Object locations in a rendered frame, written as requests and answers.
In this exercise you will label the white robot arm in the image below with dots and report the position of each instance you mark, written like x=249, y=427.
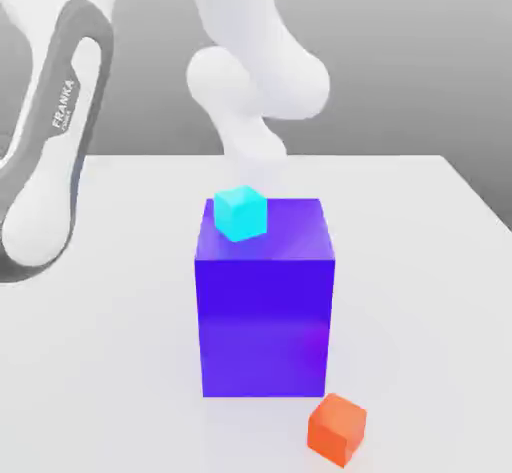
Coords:
x=256, y=61

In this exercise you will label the small cyan cube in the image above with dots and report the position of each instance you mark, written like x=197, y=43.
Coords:
x=240, y=213

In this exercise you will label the small orange cube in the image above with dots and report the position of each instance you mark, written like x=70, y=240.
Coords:
x=336, y=429

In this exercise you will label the large blue box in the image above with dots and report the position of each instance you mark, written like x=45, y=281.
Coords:
x=264, y=321

